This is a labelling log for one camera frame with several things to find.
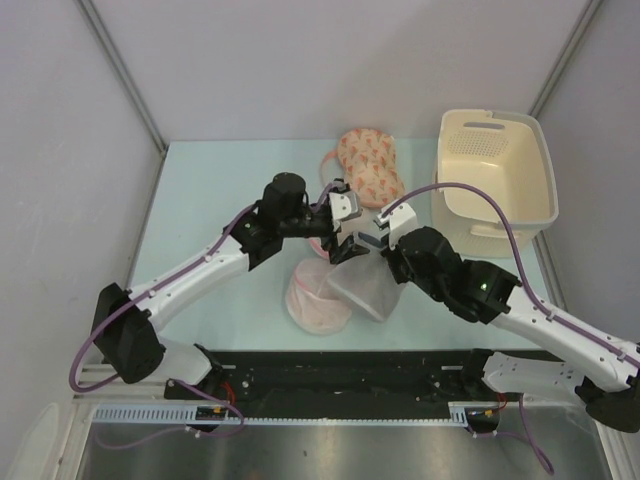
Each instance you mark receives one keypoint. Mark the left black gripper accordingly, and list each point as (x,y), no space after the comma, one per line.
(347,249)

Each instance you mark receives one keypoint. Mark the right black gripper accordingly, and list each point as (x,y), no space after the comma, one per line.
(392,256)

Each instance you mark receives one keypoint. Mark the grey trimmed mesh laundry bag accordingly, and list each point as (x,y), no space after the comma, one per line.
(365,282)

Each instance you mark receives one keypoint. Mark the cream plastic basket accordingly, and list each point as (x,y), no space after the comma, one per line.
(505,155)

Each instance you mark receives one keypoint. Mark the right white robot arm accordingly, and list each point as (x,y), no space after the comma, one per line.
(594,369)

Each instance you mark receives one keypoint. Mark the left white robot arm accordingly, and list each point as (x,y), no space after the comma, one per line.
(128,323)

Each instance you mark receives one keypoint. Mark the pink mesh bag middle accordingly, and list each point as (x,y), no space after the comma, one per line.
(316,246)

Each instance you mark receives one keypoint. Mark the pink mesh bag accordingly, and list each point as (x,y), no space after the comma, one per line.
(310,301)
(316,246)

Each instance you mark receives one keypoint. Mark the pink mesh bag front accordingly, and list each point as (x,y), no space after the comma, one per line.
(310,301)

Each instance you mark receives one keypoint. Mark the floral orange laundry bag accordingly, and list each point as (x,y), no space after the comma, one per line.
(368,161)

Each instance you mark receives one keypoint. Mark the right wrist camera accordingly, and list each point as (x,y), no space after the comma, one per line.
(396,223)

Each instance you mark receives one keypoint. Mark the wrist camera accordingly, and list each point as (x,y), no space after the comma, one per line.
(344,203)
(396,223)

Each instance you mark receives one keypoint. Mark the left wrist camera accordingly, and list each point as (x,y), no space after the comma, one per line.
(344,203)

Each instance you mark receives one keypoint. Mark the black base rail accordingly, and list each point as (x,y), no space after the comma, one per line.
(364,377)

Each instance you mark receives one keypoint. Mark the white slotted cable duct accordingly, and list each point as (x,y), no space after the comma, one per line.
(335,411)

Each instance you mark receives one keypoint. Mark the right aluminium frame post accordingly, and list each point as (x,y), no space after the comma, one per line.
(576,37)

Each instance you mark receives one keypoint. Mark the aluminium frame post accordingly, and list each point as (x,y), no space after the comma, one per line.
(576,37)
(99,30)

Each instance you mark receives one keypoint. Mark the left aluminium frame post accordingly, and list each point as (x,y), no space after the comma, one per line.
(99,30)

